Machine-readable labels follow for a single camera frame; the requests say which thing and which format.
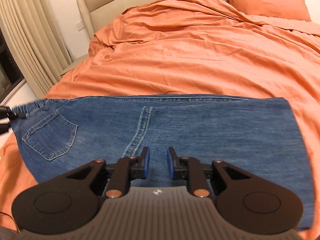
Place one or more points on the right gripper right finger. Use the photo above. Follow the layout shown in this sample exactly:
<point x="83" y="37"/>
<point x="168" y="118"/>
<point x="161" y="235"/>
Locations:
<point x="191" y="170"/>

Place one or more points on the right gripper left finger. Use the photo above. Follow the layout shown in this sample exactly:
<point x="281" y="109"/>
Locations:
<point x="125" y="170"/>

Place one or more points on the blue denim pants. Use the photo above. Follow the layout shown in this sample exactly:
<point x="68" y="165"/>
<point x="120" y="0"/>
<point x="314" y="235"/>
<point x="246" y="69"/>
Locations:
<point x="260" y="136"/>

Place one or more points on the dark framed window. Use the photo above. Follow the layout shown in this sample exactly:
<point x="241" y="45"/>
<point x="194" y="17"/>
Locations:
<point x="11" y="75"/>

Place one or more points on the beige nightstand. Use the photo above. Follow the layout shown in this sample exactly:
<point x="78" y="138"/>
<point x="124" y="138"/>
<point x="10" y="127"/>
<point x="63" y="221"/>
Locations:
<point x="74" y="64"/>

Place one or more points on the beige pleated curtain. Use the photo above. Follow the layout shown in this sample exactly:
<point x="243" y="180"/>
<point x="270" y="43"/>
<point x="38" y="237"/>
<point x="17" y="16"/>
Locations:
<point x="34" y="40"/>

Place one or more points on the orange duvet cover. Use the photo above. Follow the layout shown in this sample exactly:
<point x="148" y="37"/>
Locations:
<point x="209" y="47"/>

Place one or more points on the white wall socket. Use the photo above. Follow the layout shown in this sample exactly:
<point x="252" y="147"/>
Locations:
<point x="80" y="25"/>

